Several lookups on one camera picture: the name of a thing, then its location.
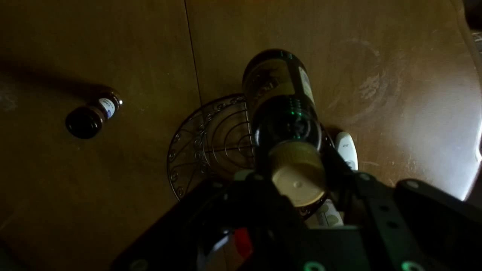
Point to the dark bottle with yellow lid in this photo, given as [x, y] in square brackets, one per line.
[281, 99]

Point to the dark glass jar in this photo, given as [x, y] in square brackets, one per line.
[88, 117]

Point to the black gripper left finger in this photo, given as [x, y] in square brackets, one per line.
[264, 155]

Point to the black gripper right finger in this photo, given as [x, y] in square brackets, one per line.
[336, 162]

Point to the grey white lying object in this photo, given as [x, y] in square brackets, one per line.
[347, 150]

